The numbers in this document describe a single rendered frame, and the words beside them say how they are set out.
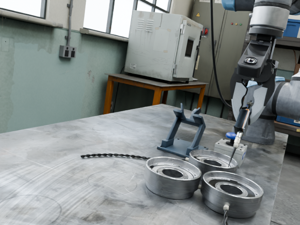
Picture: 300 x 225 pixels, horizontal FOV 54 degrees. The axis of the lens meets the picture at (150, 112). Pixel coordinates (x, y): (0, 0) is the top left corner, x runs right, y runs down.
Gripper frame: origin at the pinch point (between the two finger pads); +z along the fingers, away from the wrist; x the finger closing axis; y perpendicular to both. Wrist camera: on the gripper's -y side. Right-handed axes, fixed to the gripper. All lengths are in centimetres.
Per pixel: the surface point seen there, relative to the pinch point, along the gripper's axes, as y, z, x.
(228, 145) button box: 5.2, 8.5, 3.3
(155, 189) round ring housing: -24.5, 12.1, 7.7
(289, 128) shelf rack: 327, 52, 3
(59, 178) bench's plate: -32.6, 12.9, 22.6
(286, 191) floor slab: 225, 94, -12
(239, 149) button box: 4.1, 8.5, 0.2
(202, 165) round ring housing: -12.3, 9.5, 3.9
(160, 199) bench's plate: -25.7, 12.9, 6.0
